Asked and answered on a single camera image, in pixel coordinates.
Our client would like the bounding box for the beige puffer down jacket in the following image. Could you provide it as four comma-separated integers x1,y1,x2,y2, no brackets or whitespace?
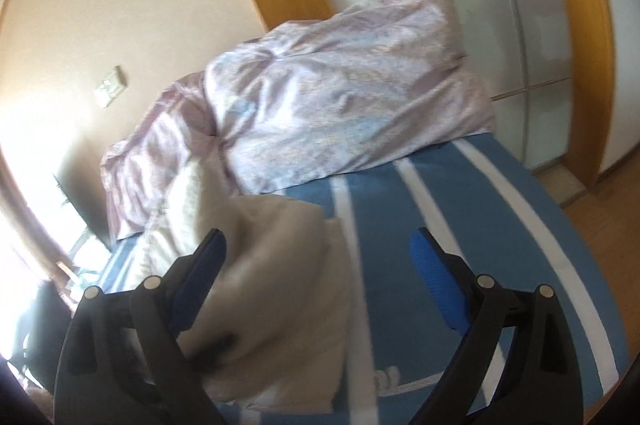
122,160,352,415

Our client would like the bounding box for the black flat screen television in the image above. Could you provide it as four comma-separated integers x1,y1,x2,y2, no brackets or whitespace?
55,139,112,249

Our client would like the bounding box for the frosted glass sliding door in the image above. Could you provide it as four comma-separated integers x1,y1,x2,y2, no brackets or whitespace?
454,0,573,169

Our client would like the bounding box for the white wall light switch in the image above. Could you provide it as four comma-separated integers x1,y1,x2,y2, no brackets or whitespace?
96,66,127,108

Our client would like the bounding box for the pink floral pillow near door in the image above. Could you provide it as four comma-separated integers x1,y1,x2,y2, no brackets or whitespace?
204,0,495,194

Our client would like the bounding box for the blue white striped bed sheet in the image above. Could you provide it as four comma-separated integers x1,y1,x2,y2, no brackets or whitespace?
96,131,632,425

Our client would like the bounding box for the pink floral pillow near wall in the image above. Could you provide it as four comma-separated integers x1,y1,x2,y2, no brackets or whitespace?
100,72,239,241

